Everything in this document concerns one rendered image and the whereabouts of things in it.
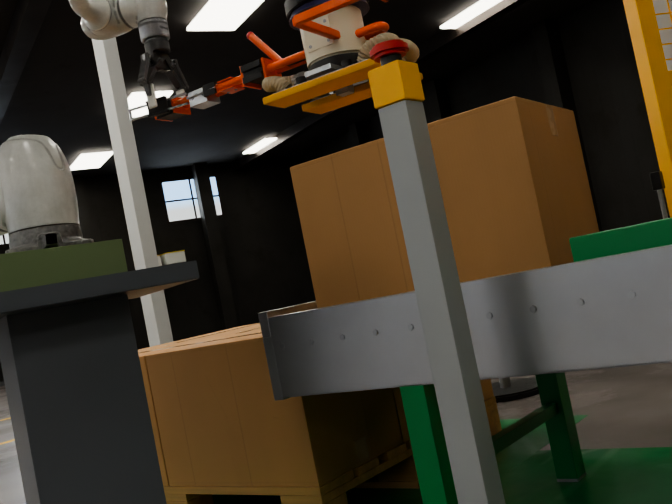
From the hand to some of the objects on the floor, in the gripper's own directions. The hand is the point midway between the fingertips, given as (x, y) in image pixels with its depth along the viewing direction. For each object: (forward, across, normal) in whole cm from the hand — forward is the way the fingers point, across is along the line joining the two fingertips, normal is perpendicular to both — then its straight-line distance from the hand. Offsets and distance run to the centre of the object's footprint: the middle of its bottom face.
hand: (168, 106), depth 238 cm
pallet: (+127, +40, +12) cm, 134 cm away
